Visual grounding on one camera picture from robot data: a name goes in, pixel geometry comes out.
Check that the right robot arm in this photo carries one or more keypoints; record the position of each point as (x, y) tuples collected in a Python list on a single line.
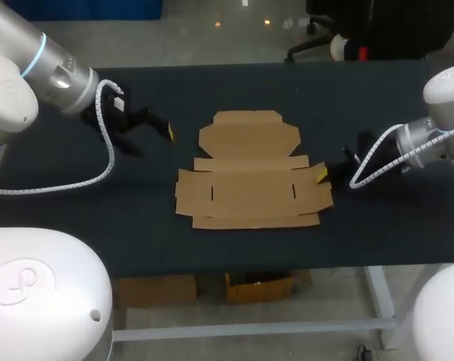
[(445, 97)]

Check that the flat brown cardboard box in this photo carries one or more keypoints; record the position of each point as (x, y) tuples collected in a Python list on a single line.
[(249, 176)]

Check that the blue plastic bin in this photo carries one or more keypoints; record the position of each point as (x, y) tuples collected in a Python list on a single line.
[(91, 9)]

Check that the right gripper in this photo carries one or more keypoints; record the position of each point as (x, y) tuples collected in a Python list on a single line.
[(381, 169)]

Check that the open orange cardboard carton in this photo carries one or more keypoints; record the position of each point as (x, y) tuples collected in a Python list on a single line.
[(258, 289)]

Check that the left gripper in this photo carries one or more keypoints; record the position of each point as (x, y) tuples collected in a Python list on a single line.
[(115, 116)]

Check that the closed brown cardboard carton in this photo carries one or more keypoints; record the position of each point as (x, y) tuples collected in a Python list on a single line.
[(157, 291)]

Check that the black office chair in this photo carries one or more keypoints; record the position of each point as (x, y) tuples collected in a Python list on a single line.
[(317, 30)]

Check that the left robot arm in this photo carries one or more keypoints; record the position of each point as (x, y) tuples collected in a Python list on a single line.
[(19, 86)]

